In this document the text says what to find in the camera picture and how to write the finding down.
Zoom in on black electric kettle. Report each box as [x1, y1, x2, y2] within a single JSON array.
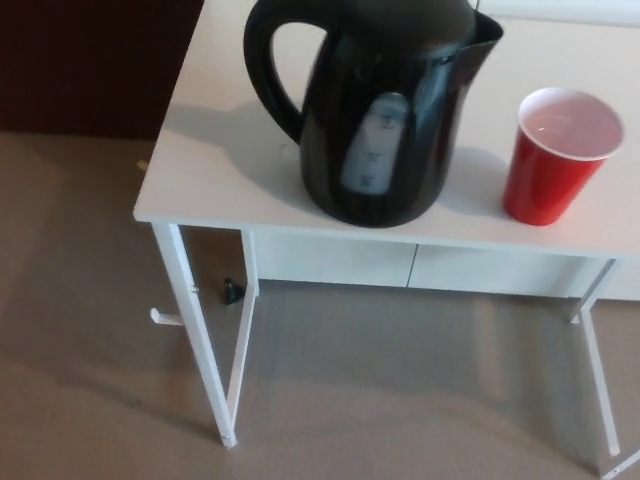
[[243, 0, 505, 229]]

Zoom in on red plastic cup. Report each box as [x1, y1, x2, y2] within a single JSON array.
[[502, 86, 626, 228]]

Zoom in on white cabinet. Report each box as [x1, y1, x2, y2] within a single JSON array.
[[248, 0, 640, 304]]

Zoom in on small black plug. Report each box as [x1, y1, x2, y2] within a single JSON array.
[[222, 277, 246, 306]]

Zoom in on white table with metal legs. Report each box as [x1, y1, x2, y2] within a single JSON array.
[[132, 0, 640, 480]]

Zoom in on white hook on table leg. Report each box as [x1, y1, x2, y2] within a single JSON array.
[[148, 308, 185, 331]]

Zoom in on dark red-brown panel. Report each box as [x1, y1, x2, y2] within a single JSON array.
[[0, 0, 206, 144]]

